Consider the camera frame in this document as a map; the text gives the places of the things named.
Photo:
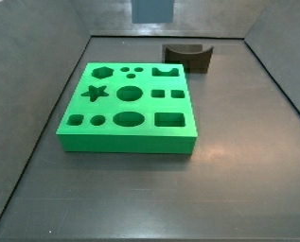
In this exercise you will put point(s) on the green shape sorter block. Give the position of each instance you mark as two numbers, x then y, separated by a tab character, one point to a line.
131	107

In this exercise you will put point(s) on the dark curved holder block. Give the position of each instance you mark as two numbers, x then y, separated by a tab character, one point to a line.
191	55

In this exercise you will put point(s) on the blue panel on back wall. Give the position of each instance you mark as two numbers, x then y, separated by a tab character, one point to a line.
152	11

